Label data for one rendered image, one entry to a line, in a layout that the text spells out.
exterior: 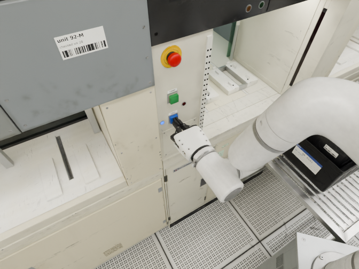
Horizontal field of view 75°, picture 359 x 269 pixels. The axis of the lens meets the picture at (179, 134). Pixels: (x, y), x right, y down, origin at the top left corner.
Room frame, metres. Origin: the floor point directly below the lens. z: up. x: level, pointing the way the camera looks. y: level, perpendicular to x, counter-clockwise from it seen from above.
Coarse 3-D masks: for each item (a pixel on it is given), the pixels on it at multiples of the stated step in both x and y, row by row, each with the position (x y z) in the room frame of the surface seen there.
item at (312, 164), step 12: (300, 144) 0.63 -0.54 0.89; (288, 156) 0.65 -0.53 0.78; (300, 156) 0.61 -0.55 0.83; (312, 156) 0.57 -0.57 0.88; (324, 156) 0.54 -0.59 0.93; (300, 168) 0.58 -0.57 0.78; (312, 168) 0.55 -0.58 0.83; (324, 168) 0.51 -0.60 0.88; (336, 168) 0.49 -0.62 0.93; (348, 168) 0.58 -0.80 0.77; (312, 180) 0.52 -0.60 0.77; (324, 180) 0.49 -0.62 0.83; (336, 180) 0.47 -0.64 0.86
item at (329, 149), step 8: (312, 136) 0.64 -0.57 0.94; (320, 136) 0.62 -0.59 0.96; (312, 144) 0.63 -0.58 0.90; (320, 144) 0.60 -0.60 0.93; (328, 144) 0.58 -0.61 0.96; (328, 152) 0.56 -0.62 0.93; (336, 152) 0.55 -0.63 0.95; (344, 152) 0.53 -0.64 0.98; (336, 160) 0.53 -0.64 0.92; (344, 160) 0.51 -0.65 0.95; (352, 160) 0.56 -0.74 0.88
